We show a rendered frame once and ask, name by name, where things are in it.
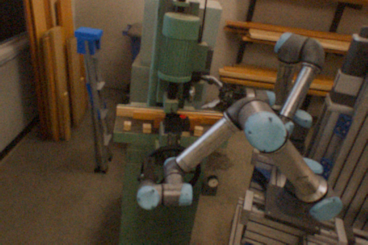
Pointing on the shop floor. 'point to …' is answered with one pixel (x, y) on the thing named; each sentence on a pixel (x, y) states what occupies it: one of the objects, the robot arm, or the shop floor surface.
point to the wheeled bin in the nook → (132, 51)
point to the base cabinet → (154, 226)
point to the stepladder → (87, 34)
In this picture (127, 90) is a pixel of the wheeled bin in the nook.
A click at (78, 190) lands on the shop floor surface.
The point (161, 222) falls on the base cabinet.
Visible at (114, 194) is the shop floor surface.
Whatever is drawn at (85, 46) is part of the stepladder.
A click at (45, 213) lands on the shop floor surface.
